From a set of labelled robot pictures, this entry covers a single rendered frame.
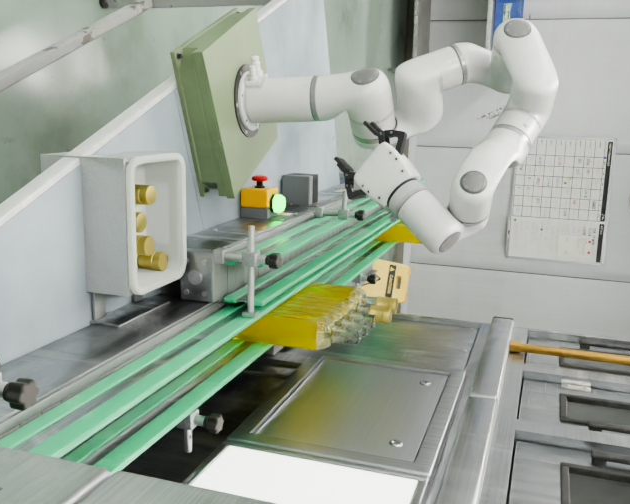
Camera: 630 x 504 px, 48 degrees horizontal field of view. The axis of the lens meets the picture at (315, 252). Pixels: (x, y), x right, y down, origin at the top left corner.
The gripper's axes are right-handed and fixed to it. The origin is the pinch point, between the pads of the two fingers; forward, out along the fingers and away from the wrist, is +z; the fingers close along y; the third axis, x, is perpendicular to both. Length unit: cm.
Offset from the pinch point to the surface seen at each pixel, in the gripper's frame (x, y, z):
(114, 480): 93, -1, -59
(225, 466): 34, -42, -39
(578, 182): -566, 2, 128
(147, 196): 37.0, -23.4, 2.5
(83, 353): 51, -39, -18
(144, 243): 36.3, -29.7, -2.3
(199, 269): 22.9, -32.0, -5.1
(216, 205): 0.9, -32.2, 17.5
